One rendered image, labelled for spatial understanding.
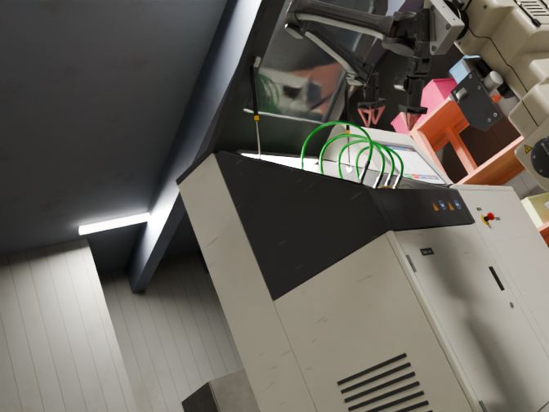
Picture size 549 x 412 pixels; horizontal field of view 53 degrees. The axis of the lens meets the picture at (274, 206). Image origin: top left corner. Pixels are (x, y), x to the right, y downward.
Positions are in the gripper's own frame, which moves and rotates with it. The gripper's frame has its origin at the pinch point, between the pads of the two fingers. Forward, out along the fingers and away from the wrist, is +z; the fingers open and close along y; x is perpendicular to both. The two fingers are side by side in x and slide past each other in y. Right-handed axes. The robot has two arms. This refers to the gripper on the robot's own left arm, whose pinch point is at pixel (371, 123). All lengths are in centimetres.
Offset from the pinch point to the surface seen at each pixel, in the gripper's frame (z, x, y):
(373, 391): 70, 43, 58
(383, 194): 13.9, 27.5, 31.4
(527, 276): 68, 53, -39
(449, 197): 30.5, 27.1, -16.1
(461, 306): 48, 56, 28
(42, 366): 316, -406, 29
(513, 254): 60, 46, -40
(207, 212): 35, -50, 48
